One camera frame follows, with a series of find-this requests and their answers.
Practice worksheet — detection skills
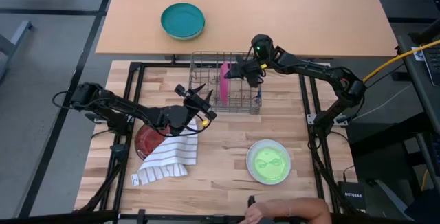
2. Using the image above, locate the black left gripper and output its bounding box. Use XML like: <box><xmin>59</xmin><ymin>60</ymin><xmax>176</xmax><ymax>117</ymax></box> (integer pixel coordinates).
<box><xmin>185</xmin><ymin>83</ymin><xmax>218</xmax><ymax>121</ymax></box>

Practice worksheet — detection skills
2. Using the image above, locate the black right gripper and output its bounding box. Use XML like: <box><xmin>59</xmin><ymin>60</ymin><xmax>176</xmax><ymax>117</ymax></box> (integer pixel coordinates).
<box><xmin>224</xmin><ymin>58</ymin><xmax>266</xmax><ymax>88</ymax></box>

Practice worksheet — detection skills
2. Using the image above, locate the pink plate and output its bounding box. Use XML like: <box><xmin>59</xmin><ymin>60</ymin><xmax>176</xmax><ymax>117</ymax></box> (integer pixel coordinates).
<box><xmin>219</xmin><ymin>62</ymin><xmax>230</xmax><ymax>105</ymax></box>

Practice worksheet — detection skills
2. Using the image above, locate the grey wire dish rack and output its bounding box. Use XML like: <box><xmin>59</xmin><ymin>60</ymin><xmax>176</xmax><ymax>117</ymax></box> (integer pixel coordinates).
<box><xmin>188</xmin><ymin>51</ymin><xmax>263</xmax><ymax>115</ymax></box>

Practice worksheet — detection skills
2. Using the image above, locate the white striped dish towel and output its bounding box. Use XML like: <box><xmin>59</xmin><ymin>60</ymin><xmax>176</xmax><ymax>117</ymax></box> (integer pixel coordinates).
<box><xmin>130</xmin><ymin>117</ymin><xmax>199</xmax><ymax>186</ymax></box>

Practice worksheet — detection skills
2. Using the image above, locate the white plate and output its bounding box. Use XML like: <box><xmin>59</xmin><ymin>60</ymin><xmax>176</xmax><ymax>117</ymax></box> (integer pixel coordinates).
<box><xmin>245</xmin><ymin>139</ymin><xmax>292</xmax><ymax>186</ymax></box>

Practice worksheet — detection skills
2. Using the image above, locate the dark red patterned plate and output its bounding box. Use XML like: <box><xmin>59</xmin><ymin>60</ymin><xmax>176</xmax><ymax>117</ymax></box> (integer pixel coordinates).
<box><xmin>133</xmin><ymin>124</ymin><xmax>173</xmax><ymax>161</ymax></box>

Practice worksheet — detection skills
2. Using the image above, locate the person's forearm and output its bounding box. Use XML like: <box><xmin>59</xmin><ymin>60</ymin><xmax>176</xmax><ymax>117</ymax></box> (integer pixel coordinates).
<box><xmin>264</xmin><ymin>197</ymin><xmax>333</xmax><ymax>224</ymax></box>

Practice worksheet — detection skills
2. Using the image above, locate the tan wooden desk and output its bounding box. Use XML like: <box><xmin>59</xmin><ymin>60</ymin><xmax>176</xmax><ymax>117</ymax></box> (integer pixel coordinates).
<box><xmin>95</xmin><ymin>0</ymin><xmax>399</xmax><ymax>58</ymax></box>

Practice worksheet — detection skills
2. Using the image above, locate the teal plate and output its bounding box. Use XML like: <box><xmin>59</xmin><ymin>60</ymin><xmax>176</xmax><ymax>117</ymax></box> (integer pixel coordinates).
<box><xmin>160</xmin><ymin>3</ymin><xmax>206</xmax><ymax>39</ymax></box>

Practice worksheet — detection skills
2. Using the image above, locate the person's hand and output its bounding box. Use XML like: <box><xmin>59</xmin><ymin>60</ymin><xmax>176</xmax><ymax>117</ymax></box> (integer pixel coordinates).
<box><xmin>242</xmin><ymin>203</ymin><xmax>272</xmax><ymax>224</ymax></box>

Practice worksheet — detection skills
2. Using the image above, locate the black laptop keyboard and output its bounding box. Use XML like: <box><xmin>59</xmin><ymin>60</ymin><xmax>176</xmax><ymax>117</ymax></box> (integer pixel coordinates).
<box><xmin>422</xmin><ymin>43</ymin><xmax>440</xmax><ymax>87</ymax></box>

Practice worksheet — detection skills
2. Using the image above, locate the grey metal table leg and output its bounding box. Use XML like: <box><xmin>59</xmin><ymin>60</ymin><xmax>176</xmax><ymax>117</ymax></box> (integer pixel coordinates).
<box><xmin>0</xmin><ymin>20</ymin><xmax>34</xmax><ymax>80</ymax></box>

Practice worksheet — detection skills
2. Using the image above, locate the black metal table frame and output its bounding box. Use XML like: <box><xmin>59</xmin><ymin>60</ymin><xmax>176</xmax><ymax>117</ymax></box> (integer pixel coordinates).
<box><xmin>74</xmin><ymin>60</ymin><xmax>365</xmax><ymax>224</ymax></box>

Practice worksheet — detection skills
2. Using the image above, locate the white cable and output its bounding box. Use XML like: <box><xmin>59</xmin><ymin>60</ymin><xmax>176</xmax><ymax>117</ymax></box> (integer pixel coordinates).
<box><xmin>352</xmin><ymin>82</ymin><xmax>413</xmax><ymax>122</ymax></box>

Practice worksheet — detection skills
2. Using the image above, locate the yellow cable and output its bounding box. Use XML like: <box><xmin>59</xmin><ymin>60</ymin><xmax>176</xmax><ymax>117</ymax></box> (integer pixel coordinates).
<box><xmin>362</xmin><ymin>40</ymin><xmax>440</xmax><ymax>84</ymax></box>

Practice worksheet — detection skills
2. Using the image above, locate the black Netgear network switch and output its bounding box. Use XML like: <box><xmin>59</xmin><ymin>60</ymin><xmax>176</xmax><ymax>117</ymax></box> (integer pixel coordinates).
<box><xmin>338</xmin><ymin>181</ymin><xmax>367</xmax><ymax>211</ymax></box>

